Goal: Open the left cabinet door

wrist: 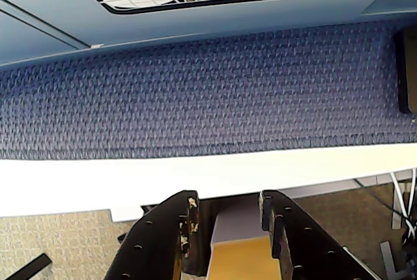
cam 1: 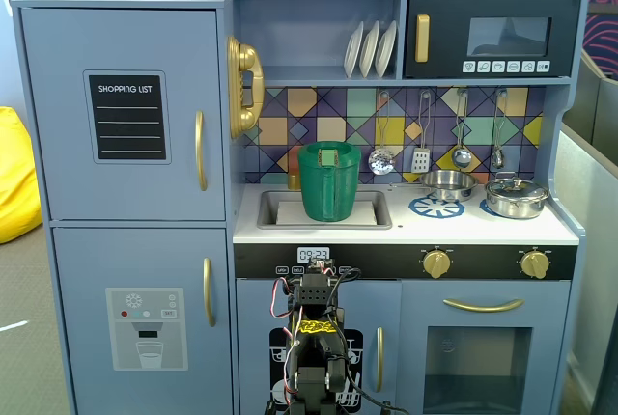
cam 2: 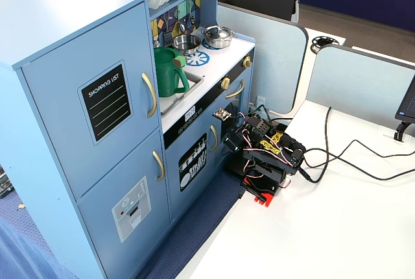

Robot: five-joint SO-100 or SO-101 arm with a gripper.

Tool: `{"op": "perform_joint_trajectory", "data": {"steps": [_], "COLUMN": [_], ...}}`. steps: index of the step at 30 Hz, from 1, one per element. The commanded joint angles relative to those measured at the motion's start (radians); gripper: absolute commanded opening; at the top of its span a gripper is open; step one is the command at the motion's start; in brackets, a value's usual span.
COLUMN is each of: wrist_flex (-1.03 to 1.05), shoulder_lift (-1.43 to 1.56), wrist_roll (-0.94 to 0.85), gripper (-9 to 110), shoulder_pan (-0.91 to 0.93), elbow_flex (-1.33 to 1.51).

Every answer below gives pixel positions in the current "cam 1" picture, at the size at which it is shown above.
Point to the black shopping list board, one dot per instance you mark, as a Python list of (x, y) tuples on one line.
[(130, 145)]

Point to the gold toy telephone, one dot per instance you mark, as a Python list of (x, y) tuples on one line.
[(244, 55)]

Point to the metal slotted spatula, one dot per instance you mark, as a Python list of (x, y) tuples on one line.
[(421, 160)]

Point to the black toy microwave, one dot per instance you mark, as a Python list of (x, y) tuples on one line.
[(444, 9)]

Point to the blue dishwasher cabinet door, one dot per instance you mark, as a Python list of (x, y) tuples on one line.
[(376, 304)]

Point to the metal slotted skimmer spoon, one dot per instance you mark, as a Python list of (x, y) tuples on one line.
[(381, 162)]

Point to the green plastic pitcher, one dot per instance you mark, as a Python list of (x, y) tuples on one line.
[(328, 188)]

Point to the yellow beanbag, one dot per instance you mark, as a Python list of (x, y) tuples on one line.
[(17, 183)]

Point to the steel frying pan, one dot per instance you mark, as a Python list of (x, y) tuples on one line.
[(449, 185)]

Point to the metal serving spoon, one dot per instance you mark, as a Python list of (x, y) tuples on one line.
[(498, 159)]

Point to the grey toy sink basin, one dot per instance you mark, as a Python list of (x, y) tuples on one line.
[(268, 207)]

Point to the large blue fridge door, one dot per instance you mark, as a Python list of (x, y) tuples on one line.
[(58, 154)]

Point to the metal ladle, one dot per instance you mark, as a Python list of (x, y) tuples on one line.
[(461, 158)]

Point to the blue freezer door with dispenser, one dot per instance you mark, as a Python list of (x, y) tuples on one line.
[(77, 265)]

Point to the gold stove knob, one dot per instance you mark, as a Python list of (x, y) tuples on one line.
[(437, 264), (534, 264)]

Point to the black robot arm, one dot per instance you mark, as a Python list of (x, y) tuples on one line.
[(314, 296)]

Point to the steel pot with lid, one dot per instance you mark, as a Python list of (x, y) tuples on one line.
[(514, 200)]

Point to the digital clock display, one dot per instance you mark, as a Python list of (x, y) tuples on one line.
[(314, 255)]

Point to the white toy plate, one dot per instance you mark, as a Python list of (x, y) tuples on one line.
[(370, 50), (352, 50), (387, 48)]

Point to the grey partition panel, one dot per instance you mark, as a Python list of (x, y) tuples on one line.
[(589, 145)]

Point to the blue oven door with window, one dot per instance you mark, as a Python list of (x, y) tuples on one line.
[(545, 338)]

